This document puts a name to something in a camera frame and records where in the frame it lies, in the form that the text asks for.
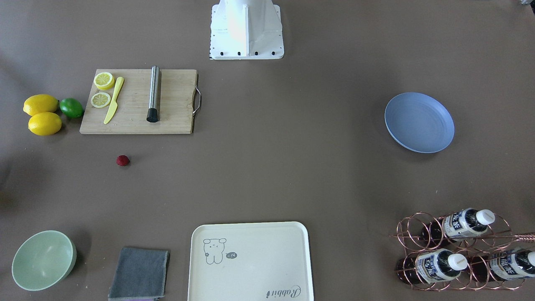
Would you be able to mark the blue plate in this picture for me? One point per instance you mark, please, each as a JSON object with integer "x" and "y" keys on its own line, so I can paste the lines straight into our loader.
{"x": 419, "y": 122}

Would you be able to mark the red strawberry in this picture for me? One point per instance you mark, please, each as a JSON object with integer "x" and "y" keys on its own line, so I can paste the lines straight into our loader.
{"x": 122, "y": 160}

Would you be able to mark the wooden cutting board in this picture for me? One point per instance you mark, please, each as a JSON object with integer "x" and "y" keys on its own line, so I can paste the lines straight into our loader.
{"x": 175, "y": 106}

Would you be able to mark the cream rabbit tray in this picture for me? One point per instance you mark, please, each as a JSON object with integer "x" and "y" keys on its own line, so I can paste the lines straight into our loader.
{"x": 266, "y": 261}

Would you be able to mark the steel muddler black tip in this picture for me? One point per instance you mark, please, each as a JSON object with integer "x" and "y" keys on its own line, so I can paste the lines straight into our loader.
{"x": 153, "y": 105}

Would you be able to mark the yellow plastic knife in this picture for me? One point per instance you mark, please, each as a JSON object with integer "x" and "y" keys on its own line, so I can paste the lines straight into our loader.
{"x": 113, "y": 106}

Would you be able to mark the lemon slice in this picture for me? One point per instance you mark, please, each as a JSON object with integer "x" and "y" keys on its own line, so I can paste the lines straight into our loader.
{"x": 100, "y": 100}

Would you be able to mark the grey folded cloth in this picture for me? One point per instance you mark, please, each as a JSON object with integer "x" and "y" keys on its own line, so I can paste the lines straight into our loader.
{"x": 140, "y": 275}

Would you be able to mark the lemon half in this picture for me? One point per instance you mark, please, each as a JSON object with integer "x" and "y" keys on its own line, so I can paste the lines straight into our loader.
{"x": 104, "y": 81}

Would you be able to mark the green lime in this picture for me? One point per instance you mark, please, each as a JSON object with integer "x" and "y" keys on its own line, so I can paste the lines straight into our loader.
{"x": 71, "y": 108}

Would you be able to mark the dark drink bottle middle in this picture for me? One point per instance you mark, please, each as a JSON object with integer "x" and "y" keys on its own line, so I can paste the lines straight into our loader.
{"x": 431, "y": 267}

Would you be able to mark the dark drink bottle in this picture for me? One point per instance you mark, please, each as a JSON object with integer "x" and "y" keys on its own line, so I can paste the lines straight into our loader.
{"x": 456, "y": 227}
{"x": 431, "y": 267}
{"x": 513, "y": 264}

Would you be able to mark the dark drink bottle top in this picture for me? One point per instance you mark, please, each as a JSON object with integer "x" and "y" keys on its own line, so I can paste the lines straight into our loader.
{"x": 456, "y": 227}

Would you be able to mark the yellow lemon lower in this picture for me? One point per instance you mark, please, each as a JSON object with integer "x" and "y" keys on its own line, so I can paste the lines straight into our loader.
{"x": 45, "y": 123}

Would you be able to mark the yellow lemon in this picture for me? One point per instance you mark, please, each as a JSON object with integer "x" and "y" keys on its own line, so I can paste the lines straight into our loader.
{"x": 45, "y": 123}
{"x": 40, "y": 103}

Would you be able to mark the yellow lemon upper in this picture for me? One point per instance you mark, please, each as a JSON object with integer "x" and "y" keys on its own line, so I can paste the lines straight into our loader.
{"x": 40, "y": 103}

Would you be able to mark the green bowl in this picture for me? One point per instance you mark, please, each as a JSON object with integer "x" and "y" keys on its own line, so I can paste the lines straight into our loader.
{"x": 43, "y": 260}

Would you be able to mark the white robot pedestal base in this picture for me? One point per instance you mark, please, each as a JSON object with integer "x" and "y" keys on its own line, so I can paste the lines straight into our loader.
{"x": 246, "y": 30}

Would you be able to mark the copper wire bottle rack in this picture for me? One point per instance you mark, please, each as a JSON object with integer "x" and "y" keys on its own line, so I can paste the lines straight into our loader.
{"x": 414, "y": 235}

